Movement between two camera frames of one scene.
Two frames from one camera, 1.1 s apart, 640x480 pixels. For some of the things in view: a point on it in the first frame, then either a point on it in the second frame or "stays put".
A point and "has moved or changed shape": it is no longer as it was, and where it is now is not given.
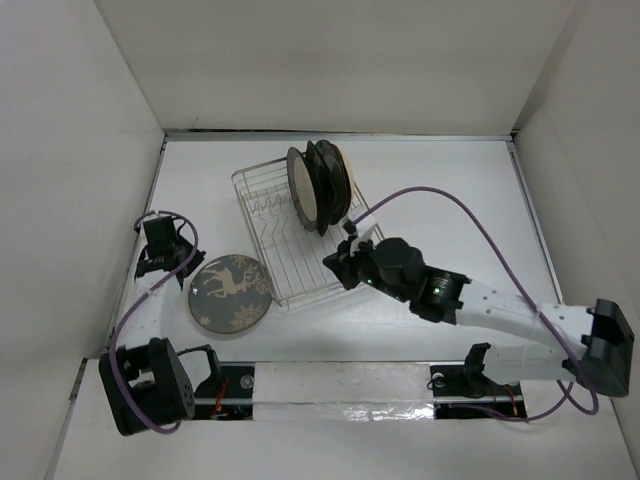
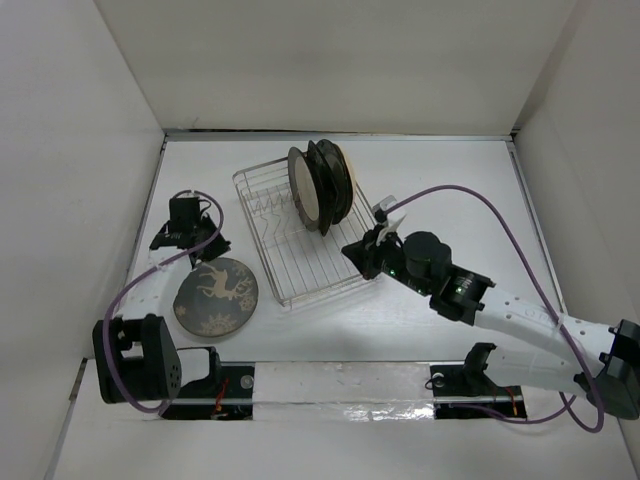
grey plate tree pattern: (230, 294) has moved or changed shape
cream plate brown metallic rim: (304, 187) stays put
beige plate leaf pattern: (352, 183) stays put
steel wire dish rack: (294, 255) stays put
